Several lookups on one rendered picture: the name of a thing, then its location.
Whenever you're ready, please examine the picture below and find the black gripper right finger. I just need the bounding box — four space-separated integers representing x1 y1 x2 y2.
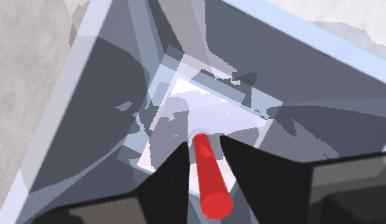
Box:
220 135 386 224

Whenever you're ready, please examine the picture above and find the grey open box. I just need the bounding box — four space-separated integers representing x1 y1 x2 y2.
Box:
0 0 386 224

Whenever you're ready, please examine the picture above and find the red peg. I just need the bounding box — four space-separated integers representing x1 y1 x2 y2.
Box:
194 133 233 220

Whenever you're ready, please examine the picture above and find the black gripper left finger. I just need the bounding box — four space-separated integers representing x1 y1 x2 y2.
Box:
31 141 190 224

